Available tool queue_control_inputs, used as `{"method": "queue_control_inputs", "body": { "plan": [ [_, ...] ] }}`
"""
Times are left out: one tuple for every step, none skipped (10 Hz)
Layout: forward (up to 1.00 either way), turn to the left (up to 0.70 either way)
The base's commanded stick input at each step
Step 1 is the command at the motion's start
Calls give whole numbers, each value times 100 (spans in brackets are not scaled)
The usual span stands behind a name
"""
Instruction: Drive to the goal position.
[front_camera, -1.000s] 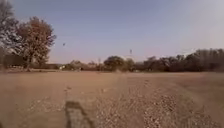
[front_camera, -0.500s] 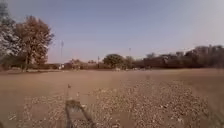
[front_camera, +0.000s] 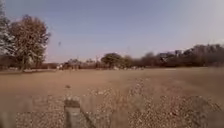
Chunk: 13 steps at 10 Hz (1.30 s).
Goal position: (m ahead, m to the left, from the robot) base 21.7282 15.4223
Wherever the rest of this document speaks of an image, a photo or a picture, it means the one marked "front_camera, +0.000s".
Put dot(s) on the large brown-leaved tree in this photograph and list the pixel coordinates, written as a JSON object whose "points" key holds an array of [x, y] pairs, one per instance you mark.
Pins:
{"points": [[28, 40]]}

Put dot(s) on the distant row of trees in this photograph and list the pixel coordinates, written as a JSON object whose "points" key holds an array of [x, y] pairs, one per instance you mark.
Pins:
{"points": [[186, 56]]}

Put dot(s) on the pale bare tree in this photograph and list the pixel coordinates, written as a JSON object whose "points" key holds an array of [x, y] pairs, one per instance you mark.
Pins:
{"points": [[2, 36]]}

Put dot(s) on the low building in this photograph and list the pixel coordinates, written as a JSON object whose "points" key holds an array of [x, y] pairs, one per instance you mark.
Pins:
{"points": [[71, 64]]}

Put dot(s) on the dry brown grass field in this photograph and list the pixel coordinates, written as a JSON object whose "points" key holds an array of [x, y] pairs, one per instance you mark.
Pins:
{"points": [[110, 85]]}

